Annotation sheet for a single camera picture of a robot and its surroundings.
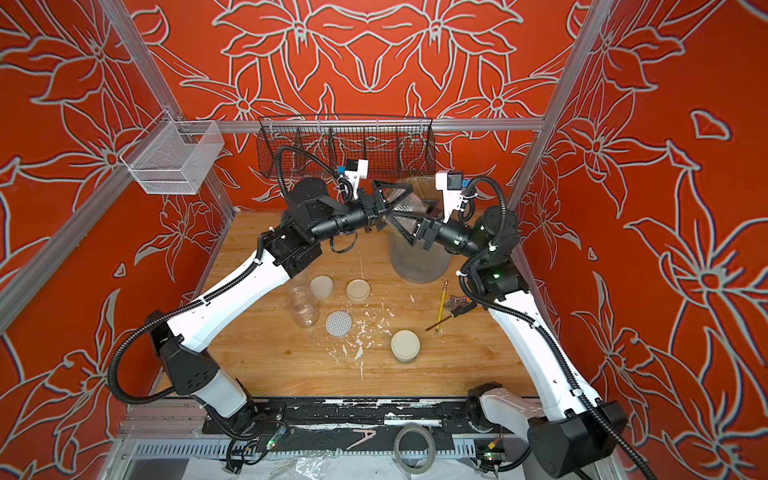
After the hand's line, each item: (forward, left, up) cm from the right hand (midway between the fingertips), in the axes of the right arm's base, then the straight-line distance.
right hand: (396, 207), depth 56 cm
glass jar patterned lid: (0, +28, -39) cm, 48 cm away
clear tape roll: (-34, -9, -44) cm, 56 cm away
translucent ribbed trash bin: (+17, -7, -42) cm, 46 cm away
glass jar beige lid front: (-13, -3, -39) cm, 41 cm away
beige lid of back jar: (+8, +11, -44) cm, 46 cm away
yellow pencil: (+2, -15, -46) cm, 49 cm away
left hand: (+2, -2, +2) cm, 3 cm away
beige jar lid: (+7, +23, -42) cm, 48 cm away
